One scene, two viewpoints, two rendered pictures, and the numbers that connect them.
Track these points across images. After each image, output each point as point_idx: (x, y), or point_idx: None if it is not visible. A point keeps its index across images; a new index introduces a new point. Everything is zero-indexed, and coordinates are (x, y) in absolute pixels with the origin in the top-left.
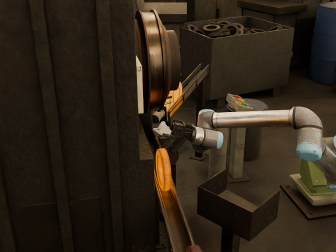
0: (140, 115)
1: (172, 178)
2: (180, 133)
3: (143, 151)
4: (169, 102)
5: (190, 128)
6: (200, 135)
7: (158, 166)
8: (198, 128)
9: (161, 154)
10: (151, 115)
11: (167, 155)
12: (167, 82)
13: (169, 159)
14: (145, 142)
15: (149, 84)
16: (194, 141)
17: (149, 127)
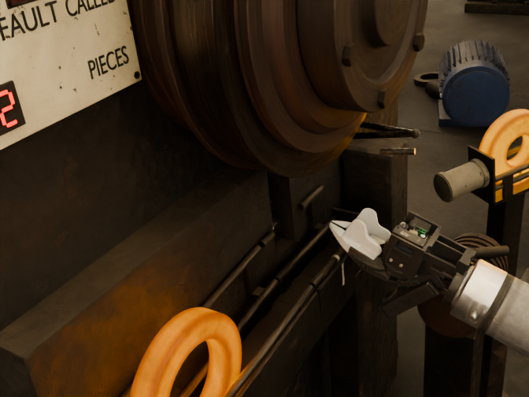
0: (356, 168)
1: (460, 372)
2: (405, 266)
3: (49, 311)
4: (408, 150)
5: (454, 261)
6: (479, 299)
7: (212, 360)
8: (483, 273)
9: (157, 336)
10: (391, 176)
11: (169, 350)
12: (252, 72)
13: (447, 319)
14: (112, 276)
15: (165, 68)
16: (453, 311)
17: (383, 209)
